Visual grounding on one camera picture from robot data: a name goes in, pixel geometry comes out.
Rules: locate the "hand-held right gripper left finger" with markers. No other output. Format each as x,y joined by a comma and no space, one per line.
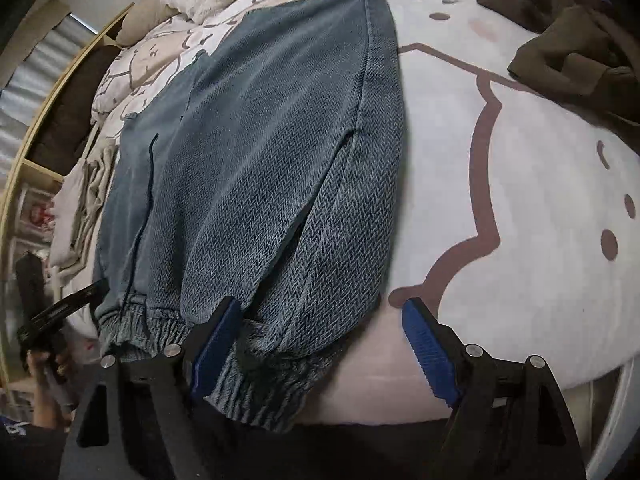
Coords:
215,350

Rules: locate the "beige printed valance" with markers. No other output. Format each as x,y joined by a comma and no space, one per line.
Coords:
45,20

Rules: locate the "wooden bedside shelf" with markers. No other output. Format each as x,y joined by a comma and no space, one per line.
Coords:
37,169

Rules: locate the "grey curtain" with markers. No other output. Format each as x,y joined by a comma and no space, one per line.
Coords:
45,60

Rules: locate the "person's left hand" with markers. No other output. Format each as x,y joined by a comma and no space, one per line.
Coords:
45,400

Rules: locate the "dark brown garment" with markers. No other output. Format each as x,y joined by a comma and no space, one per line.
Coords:
565,50

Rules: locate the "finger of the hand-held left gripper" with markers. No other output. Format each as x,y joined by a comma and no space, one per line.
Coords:
75,300

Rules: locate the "blue-grey herringbone pants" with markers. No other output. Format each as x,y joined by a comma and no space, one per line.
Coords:
260,160

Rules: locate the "bear printed blanket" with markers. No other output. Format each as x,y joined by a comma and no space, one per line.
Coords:
525,185

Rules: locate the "beige rolled duvet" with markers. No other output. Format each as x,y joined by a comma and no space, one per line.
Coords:
145,20

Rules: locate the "framed red picture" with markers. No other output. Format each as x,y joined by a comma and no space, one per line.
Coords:
40,215

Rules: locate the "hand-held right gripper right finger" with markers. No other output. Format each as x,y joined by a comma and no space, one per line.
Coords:
430,355

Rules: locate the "white laundry basket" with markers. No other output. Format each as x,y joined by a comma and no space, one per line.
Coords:
620,410

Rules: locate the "stack of folded beige clothes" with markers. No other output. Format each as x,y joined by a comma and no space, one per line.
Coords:
75,200

